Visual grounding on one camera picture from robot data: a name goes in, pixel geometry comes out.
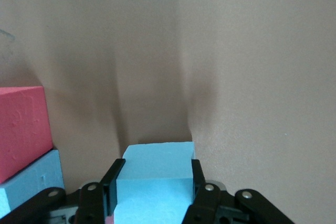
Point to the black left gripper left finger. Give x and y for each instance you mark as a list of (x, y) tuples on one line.
[(65, 208)]

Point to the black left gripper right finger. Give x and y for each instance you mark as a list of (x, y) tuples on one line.
[(223, 208)]

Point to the light blue foam cube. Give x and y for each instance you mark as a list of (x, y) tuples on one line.
[(155, 182), (34, 179)]

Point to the pink foam cube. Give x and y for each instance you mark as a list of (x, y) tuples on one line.
[(110, 220)]

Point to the red foam cube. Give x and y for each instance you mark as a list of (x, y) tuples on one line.
[(23, 129)]

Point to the brown table mat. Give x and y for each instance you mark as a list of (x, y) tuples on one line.
[(236, 51)]

